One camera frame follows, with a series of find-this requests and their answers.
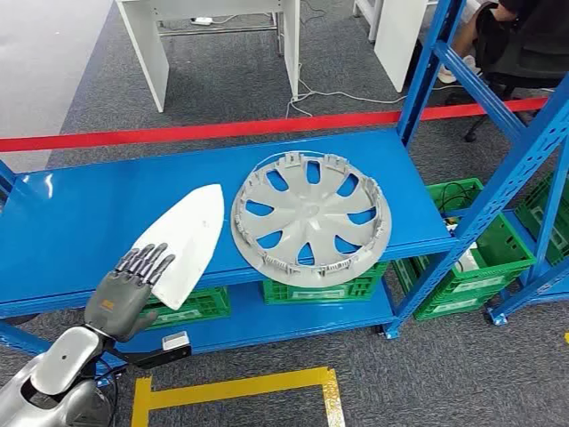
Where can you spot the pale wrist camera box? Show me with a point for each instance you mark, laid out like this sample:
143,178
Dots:
175,341

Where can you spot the white power strip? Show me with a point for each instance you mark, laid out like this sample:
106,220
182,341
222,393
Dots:
202,20

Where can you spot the red barrier belt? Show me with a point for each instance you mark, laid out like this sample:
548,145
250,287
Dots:
177,132

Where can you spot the white item in crate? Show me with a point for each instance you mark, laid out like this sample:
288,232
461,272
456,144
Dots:
468,254

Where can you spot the white plastic body part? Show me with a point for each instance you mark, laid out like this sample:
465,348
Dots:
191,236

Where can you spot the white cabinet panel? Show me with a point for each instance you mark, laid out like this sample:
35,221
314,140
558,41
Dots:
400,41

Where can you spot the black office chair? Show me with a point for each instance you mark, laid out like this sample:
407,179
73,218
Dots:
504,89

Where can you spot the grey wheel hubcap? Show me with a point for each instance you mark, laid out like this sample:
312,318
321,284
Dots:
311,212

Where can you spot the black camera bracket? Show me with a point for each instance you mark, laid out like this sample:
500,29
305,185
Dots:
151,356

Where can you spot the person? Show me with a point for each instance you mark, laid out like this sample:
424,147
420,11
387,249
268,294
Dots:
466,32

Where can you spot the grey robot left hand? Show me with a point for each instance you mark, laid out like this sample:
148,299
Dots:
113,303

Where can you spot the blue steel shelf rack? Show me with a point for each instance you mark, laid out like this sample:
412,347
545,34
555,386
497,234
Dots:
551,218
111,212

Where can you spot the white desk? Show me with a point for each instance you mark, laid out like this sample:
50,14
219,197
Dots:
146,53

